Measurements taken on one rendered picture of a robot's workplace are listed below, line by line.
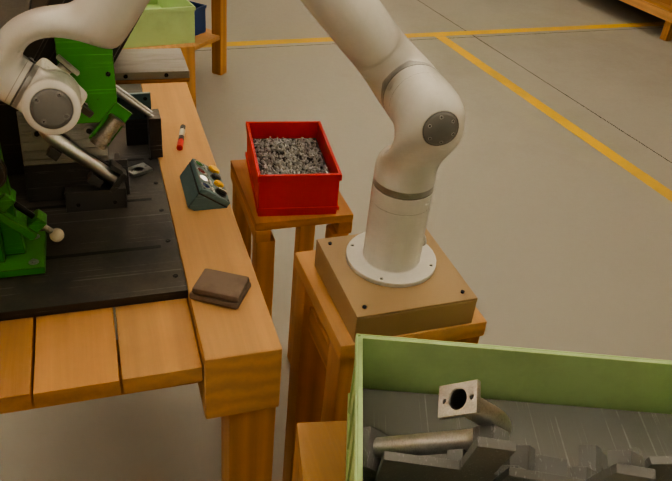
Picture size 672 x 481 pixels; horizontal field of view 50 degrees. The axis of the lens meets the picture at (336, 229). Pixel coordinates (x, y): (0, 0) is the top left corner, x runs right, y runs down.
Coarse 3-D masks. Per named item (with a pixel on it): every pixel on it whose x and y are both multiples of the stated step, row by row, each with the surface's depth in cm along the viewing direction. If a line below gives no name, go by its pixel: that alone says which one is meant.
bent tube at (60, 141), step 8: (56, 56) 150; (64, 64) 150; (72, 72) 152; (48, 136) 153; (56, 136) 154; (56, 144) 154; (64, 144) 155; (72, 144) 156; (64, 152) 156; (72, 152) 156; (80, 152) 157; (80, 160) 157; (88, 160) 158; (96, 160) 159; (88, 168) 158; (96, 168) 158; (104, 168) 159; (104, 176) 160; (112, 176) 160
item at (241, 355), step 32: (160, 96) 215; (192, 128) 199; (160, 160) 182; (192, 224) 159; (224, 224) 160; (192, 256) 149; (224, 256) 150; (256, 288) 142; (192, 320) 138; (224, 320) 133; (256, 320) 134; (224, 352) 126; (256, 352) 127; (224, 384) 129; (256, 384) 131
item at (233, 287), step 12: (204, 276) 139; (216, 276) 139; (228, 276) 140; (240, 276) 140; (192, 288) 136; (204, 288) 136; (216, 288) 136; (228, 288) 137; (240, 288) 137; (204, 300) 137; (216, 300) 136; (228, 300) 136; (240, 300) 137
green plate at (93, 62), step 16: (64, 48) 152; (80, 48) 153; (96, 48) 154; (80, 64) 154; (96, 64) 155; (112, 64) 156; (80, 80) 155; (96, 80) 156; (112, 80) 157; (96, 96) 157; (112, 96) 158; (96, 112) 158
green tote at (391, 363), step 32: (384, 352) 125; (416, 352) 125; (448, 352) 125; (480, 352) 125; (512, 352) 124; (544, 352) 125; (576, 352) 125; (352, 384) 124; (384, 384) 129; (416, 384) 129; (448, 384) 129; (512, 384) 128; (544, 384) 128; (576, 384) 128; (608, 384) 128; (640, 384) 128; (352, 416) 117; (352, 448) 110; (352, 480) 107
